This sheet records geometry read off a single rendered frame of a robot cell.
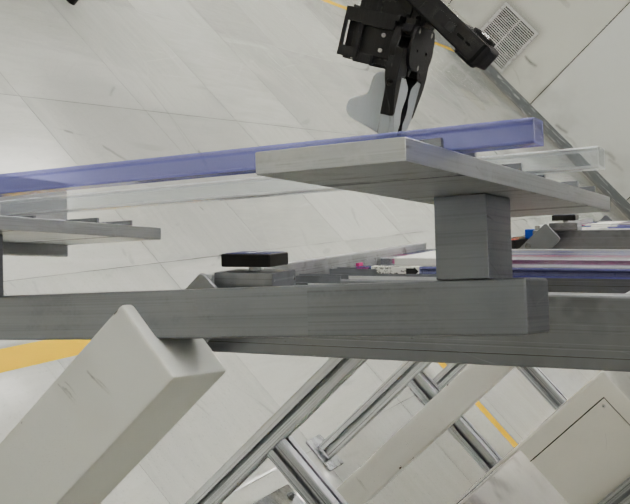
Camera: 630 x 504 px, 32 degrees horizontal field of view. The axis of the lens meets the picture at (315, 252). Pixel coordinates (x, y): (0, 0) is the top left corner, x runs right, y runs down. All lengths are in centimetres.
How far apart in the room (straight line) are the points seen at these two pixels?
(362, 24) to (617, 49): 876
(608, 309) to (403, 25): 40
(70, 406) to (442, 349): 37
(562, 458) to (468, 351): 153
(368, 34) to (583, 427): 144
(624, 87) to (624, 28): 50
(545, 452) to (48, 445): 184
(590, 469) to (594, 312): 156
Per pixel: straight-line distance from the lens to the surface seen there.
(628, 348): 92
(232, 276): 99
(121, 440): 70
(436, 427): 209
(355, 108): 118
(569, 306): 92
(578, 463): 246
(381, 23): 116
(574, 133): 989
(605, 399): 243
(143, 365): 68
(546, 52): 1000
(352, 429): 256
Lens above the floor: 116
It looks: 19 degrees down
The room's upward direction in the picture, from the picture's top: 43 degrees clockwise
